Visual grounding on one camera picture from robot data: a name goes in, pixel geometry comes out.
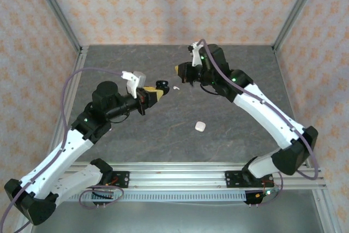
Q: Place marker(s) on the black round earbud charging case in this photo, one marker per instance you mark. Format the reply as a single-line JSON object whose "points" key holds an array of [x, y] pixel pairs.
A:
{"points": [[162, 83]]}

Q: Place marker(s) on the white earbud charging case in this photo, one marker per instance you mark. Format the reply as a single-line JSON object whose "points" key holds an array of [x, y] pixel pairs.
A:
{"points": [[200, 126]]}

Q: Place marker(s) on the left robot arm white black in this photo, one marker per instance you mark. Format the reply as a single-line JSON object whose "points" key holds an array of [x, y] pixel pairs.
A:
{"points": [[54, 162]]}

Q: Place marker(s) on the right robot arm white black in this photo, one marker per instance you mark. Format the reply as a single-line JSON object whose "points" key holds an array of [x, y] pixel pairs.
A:
{"points": [[272, 118]]}

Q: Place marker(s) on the grey metal sheet panel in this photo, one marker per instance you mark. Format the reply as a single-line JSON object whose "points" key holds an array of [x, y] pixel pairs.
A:
{"points": [[177, 219]]}

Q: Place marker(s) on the circuit board with green light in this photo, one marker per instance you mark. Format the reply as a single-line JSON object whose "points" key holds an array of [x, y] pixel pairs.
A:
{"points": [[257, 195]]}

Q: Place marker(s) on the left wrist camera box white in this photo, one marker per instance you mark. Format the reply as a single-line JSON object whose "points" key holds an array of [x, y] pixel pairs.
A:
{"points": [[139, 78]]}

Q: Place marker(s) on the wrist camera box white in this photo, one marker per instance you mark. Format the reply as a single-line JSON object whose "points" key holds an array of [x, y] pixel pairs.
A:
{"points": [[139, 78], [196, 58]]}

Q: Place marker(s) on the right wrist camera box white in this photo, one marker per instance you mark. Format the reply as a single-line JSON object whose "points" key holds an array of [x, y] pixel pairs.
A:
{"points": [[196, 58]]}

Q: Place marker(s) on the aluminium side rail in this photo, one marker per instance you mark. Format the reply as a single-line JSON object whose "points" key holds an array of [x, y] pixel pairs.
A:
{"points": [[325, 214], [79, 58]]}

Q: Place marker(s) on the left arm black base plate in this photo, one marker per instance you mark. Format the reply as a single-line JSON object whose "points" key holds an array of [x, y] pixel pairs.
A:
{"points": [[122, 179]]}

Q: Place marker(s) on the aluminium mounting rail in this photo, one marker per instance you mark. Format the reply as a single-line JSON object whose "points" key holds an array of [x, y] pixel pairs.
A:
{"points": [[177, 175]]}

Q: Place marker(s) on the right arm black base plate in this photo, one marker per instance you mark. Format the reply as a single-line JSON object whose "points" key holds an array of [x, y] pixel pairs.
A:
{"points": [[231, 178]]}

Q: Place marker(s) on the aluminium frame post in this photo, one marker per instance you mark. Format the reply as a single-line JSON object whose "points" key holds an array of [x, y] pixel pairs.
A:
{"points": [[56, 6], [299, 6]]}

